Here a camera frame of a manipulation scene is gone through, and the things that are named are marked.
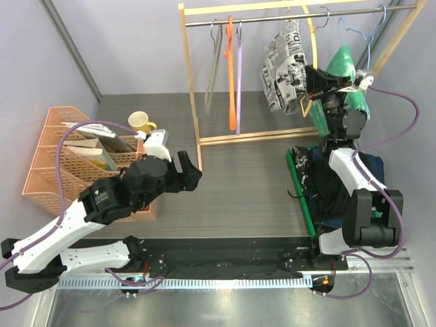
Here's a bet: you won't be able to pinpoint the wooden clothes rack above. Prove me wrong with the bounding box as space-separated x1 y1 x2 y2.
178 1 426 161

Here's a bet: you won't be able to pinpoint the orange compartment basket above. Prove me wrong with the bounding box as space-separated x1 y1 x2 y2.
110 136 157 223

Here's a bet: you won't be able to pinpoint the papers in organizer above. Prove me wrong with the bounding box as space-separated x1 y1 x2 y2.
63 124 136 171

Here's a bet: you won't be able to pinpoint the green garment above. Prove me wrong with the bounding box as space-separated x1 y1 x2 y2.
308 44 371 137

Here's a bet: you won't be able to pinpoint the blue wire hanger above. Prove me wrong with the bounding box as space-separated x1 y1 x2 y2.
337 4 388 69

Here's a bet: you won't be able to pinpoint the black white patterned trousers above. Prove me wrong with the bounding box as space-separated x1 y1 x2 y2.
290 146 311 192

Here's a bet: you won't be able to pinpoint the clear acrylic hanger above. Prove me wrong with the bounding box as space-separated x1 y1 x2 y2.
204 23 223 114

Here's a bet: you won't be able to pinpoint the white black printed garment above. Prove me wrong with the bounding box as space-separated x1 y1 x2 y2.
260 20 307 115

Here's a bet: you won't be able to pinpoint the purple plastic hanger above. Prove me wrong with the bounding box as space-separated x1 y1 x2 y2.
236 22 243 136

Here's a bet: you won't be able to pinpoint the yellow mug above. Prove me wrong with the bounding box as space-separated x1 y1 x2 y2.
128 111 157 134

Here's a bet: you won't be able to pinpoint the blue denim jeans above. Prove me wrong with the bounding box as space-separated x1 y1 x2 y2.
311 146 386 229

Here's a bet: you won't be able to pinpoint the yellow plastic hanger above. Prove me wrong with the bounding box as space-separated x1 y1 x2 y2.
300 18 318 118

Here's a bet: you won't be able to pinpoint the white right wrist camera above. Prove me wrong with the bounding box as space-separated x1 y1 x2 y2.
352 69 375 92

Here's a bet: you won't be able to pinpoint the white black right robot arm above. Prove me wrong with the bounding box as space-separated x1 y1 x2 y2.
305 65 404 270

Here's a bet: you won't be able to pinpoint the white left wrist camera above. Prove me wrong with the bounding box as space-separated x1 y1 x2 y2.
134 129 172 162

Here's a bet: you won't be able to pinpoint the orange file organizer rack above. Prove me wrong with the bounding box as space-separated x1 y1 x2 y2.
22 106 115 215

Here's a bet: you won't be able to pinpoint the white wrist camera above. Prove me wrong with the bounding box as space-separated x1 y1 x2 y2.
134 129 172 162
352 69 375 92

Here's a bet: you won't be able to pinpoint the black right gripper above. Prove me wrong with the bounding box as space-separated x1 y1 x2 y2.
307 64 354 136

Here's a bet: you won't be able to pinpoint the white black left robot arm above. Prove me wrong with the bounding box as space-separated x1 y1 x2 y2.
1 151 202 294

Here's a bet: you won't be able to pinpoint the green plastic tray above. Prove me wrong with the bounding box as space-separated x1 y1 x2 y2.
285 144 382 239

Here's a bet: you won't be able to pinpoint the orange plastic hanger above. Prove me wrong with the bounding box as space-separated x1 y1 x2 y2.
224 16 236 131

